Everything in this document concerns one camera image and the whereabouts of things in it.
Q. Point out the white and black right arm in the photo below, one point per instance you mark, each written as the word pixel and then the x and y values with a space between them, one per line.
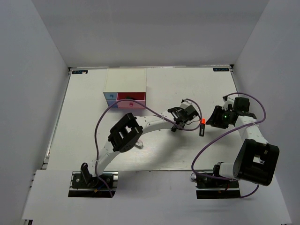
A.
pixel 257 159

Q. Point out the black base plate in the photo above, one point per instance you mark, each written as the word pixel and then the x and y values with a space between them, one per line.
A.
pixel 95 189
pixel 207 188

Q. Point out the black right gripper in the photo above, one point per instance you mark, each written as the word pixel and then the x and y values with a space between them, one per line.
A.
pixel 215 119

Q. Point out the orange cap black highlighter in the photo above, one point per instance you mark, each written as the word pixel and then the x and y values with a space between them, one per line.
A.
pixel 202 127

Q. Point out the white drawer cabinet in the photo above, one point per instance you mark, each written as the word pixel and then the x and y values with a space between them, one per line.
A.
pixel 125 80

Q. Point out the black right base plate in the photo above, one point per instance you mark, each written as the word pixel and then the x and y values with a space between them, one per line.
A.
pixel 207 188

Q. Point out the pink drawer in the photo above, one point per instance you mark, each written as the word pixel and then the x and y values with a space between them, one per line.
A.
pixel 129 103

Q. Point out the pink white small stapler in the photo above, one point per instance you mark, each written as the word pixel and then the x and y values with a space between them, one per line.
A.
pixel 139 144

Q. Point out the light blue small drawer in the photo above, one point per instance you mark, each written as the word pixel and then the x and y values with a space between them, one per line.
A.
pixel 110 97

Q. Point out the right corner label sticker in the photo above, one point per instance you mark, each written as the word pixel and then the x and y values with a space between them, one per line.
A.
pixel 221 69

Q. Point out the left corner label sticker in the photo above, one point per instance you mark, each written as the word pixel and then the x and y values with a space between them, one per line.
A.
pixel 79 72

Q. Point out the green cap black highlighter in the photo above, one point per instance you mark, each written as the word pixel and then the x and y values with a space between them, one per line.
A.
pixel 127 96

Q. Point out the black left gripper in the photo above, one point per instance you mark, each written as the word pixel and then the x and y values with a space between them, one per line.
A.
pixel 179 129

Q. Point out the corner label sticker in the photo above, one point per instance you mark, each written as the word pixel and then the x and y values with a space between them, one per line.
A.
pixel 79 72
pixel 221 69

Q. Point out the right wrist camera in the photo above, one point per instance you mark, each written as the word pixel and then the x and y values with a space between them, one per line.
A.
pixel 228 103

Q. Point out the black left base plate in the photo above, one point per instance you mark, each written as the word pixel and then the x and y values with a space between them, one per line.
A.
pixel 95 189

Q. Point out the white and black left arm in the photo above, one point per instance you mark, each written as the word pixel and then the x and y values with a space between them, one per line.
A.
pixel 126 132

